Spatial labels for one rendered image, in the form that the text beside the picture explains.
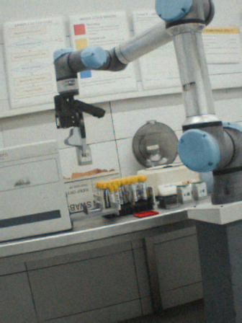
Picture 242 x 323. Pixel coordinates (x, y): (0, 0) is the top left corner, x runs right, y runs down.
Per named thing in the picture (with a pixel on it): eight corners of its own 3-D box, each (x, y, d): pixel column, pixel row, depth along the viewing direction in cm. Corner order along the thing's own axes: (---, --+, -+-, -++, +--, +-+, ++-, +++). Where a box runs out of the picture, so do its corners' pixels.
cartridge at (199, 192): (198, 200, 188) (196, 182, 187) (192, 200, 192) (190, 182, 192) (207, 198, 189) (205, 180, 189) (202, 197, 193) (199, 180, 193)
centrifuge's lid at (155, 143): (128, 122, 231) (125, 125, 239) (138, 178, 229) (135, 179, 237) (173, 116, 235) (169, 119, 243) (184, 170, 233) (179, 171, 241)
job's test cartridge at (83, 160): (81, 166, 169) (78, 146, 169) (78, 166, 174) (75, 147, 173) (93, 164, 170) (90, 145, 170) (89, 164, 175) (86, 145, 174)
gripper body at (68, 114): (57, 131, 173) (52, 96, 172) (81, 127, 175) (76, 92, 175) (61, 130, 165) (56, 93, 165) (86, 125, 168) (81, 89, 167)
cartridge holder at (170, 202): (166, 209, 180) (165, 199, 180) (157, 207, 188) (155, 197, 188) (180, 206, 181) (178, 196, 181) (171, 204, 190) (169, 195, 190)
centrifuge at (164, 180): (153, 202, 202) (149, 171, 201) (137, 196, 231) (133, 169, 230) (209, 192, 206) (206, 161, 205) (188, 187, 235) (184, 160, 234)
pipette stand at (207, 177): (206, 196, 194) (203, 170, 194) (199, 195, 201) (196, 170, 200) (228, 191, 197) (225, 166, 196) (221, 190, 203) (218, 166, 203)
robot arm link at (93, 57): (112, 45, 166) (88, 52, 172) (90, 42, 157) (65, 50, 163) (115, 67, 166) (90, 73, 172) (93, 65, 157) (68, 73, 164)
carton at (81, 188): (65, 218, 195) (59, 179, 194) (51, 211, 222) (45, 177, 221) (126, 206, 203) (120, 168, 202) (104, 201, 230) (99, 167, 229)
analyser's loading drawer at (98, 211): (60, 226, 166) (57, 210, 165) (56, 223, 172) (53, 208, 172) (119, 214, 172) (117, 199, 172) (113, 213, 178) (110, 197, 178)
